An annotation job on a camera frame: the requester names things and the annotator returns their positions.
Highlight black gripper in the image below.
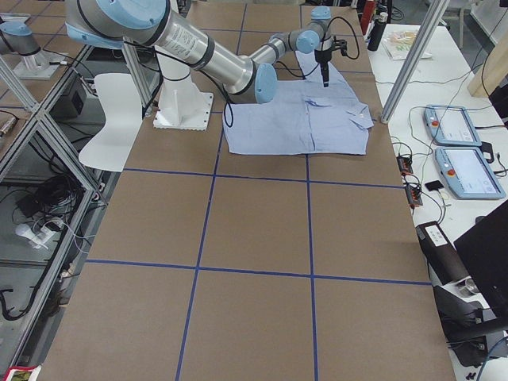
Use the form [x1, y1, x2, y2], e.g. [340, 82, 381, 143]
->
[315, 37, 346, 82]

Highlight light blue striped shirt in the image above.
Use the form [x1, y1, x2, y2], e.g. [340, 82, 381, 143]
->
[224, 52, 374, 155]

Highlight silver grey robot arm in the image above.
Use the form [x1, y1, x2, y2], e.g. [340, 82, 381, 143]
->
[65, 0, 333, 103]
[0, 21, 40, 56]

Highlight black water bottle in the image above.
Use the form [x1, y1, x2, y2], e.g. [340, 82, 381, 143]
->
[368, 12, 388, 52]

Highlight far blue teach pendant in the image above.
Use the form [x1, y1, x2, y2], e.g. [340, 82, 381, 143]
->
[423, 105, 482, 147]

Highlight blue teach pendant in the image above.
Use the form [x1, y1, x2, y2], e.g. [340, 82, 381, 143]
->
[423, 105, 482, 147]
[434, 147, 506, 200]

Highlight near blue teach pendant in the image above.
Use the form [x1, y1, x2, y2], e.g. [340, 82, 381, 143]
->
[434, 147, 506, 200]

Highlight white plastic chair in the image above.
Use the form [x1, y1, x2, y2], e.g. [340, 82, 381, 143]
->
[79, 73, 143, 172]

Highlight black laptop monitor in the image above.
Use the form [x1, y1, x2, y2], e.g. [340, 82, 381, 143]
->
[454, 202, 508, 317]

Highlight blue tape line crosswise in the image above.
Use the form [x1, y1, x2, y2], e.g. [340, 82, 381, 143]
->
[85, 259, 432, 287]

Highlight aluminium frame post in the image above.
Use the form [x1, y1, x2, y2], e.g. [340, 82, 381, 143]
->
[380, 0, 449, 124]

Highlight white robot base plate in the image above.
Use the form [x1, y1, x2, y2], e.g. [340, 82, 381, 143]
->
[154, 48, 214, 130]

